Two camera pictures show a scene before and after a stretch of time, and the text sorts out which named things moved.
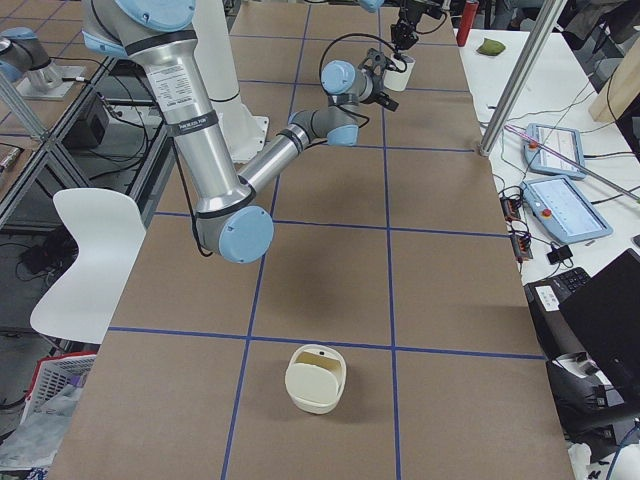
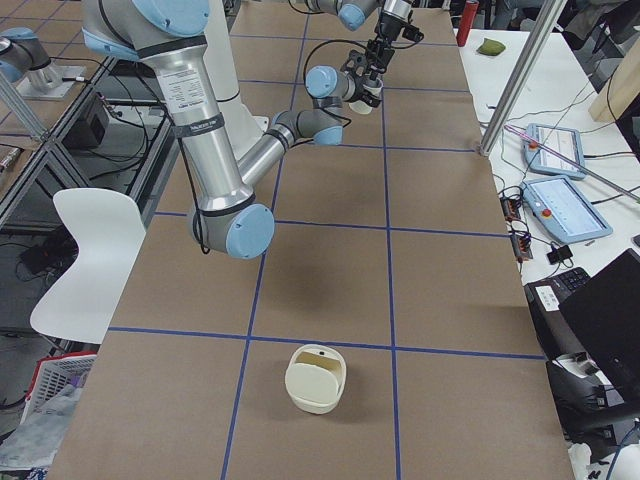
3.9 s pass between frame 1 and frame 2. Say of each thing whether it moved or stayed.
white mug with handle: moved
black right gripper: moved
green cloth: stayed
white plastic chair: stayed
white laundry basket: stayed
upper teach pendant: stayed
